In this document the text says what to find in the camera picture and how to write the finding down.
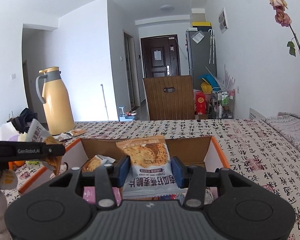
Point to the white mop pole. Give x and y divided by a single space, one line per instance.
104 102

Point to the pink snack packet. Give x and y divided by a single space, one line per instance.
90 195

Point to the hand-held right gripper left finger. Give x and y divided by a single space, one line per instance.
123 171

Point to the white folded umbrella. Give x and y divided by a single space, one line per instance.
211 46

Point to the yellow box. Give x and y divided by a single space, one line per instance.
202 25

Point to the small white packet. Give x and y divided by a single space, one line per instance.
64 136

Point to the white light switch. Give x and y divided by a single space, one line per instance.
13 76

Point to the pet water feeder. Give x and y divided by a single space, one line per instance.
126 113

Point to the grey refrigerator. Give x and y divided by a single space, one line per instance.
201 60

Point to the black bag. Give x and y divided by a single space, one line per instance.
23 120

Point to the white orange crisp packet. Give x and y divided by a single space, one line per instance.
41 133
145 160

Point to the yellow thermos jug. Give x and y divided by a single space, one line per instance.
58 102

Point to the orange fruit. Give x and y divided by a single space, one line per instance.
16 163

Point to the cardboard box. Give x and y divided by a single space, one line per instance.
190 150

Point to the round ceiling lamp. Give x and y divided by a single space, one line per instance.
166 7

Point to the dark brown door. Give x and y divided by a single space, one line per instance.
160 57

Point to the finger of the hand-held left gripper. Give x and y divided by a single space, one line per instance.
27 151

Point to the wooden chair back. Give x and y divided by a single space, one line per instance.
168 100

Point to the blue plastic item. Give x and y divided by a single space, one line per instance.
208 78

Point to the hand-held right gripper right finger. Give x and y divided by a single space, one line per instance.
177 172

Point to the red gift box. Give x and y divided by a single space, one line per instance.
201 102

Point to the grey patterned blanket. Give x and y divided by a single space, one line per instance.
290 127

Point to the small orange crisp packet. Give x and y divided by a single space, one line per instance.
77 132

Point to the white tissue pack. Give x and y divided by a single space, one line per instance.
5 132

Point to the dried pink roses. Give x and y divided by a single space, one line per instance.
290 30

